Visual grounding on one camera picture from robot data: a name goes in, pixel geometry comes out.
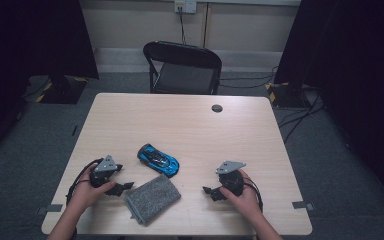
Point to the black folding chair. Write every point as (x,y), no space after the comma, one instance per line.
(183,78)

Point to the person's left hand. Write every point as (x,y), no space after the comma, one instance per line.
(85,193)

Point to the blue toy car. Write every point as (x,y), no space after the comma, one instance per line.
(158,160)

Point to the white wall socket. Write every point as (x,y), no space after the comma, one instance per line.
(186,6)

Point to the black curtain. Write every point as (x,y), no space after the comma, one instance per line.
(353,66)
(30,40)

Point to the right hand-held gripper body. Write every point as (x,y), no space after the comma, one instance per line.
(231,181)

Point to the grey terry towel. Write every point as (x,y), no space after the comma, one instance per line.
(151,200)

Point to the black stand base yellow tape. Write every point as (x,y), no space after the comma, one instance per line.
(286,96)
(63,91)

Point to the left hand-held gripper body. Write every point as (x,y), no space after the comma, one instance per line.
(106,165)

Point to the grey tape strip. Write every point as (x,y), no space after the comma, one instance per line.
(301,205)
(51,208)

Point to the person's right hand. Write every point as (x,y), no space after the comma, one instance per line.
(246,200)

